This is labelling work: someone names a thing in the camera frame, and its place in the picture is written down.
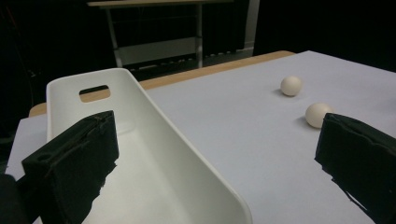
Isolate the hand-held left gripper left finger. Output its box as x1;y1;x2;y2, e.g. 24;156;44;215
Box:
21;110;120;224

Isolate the white table mat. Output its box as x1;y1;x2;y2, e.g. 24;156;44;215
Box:
6;49;396;224

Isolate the grey metal desk frame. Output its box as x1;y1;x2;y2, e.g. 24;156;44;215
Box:
87;0;237;69

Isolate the white egg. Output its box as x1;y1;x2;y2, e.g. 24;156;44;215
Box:
280;75;304;97
304;102;334;129

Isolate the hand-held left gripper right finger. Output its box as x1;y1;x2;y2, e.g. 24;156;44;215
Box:
314;112;396;224

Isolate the white plastic bin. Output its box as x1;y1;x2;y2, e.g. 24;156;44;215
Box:
46;67;254;224

